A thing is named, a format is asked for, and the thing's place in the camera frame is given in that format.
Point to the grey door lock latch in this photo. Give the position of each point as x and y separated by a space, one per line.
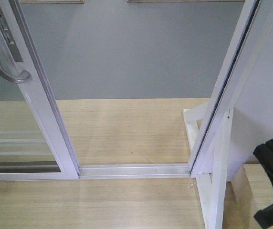
9 39

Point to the grey curved door handle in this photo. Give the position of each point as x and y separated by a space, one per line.
12 75

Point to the white door frame post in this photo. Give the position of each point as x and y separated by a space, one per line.
245 86

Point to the light wooden box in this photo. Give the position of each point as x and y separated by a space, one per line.
249 191

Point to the white sliding glass door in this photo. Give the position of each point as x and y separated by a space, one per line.
34 143

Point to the white wooden support brace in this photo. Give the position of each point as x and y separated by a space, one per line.
211 177

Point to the aluminium floor door track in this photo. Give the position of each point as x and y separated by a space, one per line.
138 171

